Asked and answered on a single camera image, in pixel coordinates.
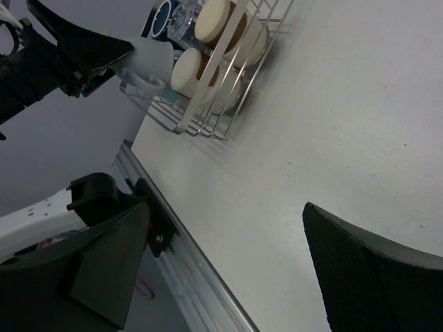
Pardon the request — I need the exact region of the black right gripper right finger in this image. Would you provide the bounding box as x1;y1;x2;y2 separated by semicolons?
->
302;202;442;331

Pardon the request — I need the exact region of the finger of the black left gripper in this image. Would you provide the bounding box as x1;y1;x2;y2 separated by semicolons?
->
26;1;134;75

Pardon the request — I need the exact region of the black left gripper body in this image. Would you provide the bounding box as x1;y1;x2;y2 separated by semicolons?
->
1;24;114;124

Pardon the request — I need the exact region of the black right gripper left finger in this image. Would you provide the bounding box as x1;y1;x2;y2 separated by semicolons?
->
1;203;150;331

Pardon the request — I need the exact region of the grey ceramic mug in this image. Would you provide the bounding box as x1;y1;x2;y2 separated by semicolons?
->
111;37;174;95

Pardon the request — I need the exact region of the clear plastic cup front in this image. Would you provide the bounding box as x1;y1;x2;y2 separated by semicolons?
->
167;1;212;55

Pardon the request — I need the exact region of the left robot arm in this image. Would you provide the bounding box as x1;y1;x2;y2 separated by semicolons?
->
1;1;135;261

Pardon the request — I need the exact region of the dark blue mug front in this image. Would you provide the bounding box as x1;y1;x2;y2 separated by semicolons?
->
141;0;180;42

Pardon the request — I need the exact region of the light blue cup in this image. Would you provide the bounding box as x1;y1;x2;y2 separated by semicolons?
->
159;50;183;104

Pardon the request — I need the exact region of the metal wire dish rack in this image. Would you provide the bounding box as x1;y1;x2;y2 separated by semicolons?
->
120;1;293;140

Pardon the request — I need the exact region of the aluminium frame rail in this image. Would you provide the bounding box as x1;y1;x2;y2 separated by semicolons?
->
111;141;258;331

